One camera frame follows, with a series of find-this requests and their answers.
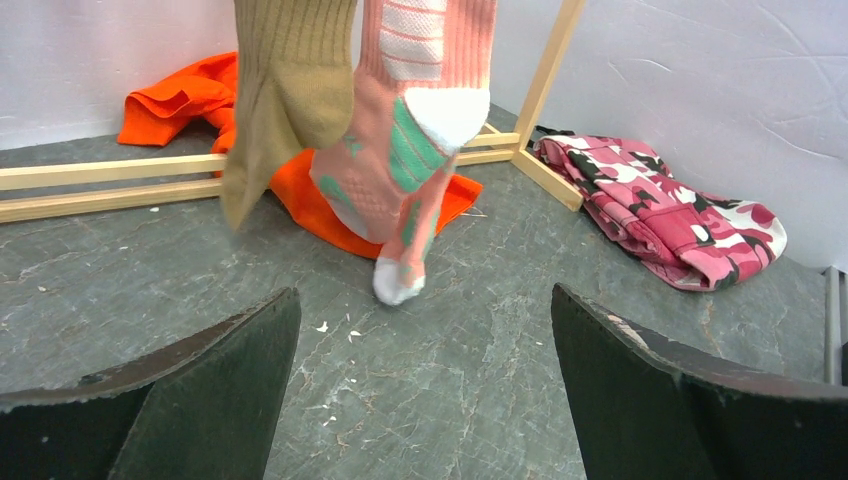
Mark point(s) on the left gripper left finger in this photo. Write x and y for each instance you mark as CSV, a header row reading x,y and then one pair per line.
x,y
204,407

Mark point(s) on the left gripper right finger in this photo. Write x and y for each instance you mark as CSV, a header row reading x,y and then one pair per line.
x,y
645,406

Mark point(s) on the pink sock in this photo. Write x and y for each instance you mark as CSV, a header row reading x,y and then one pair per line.
x,y
421,93
399,273

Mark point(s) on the brown tan sock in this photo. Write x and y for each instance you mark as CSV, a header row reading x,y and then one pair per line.
x,y
294,91

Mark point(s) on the pink camouflage backpack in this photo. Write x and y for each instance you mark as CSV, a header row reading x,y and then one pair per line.
x,y
693,241

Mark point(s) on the orange shirt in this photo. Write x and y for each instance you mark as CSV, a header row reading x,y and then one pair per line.
x,y
153,116

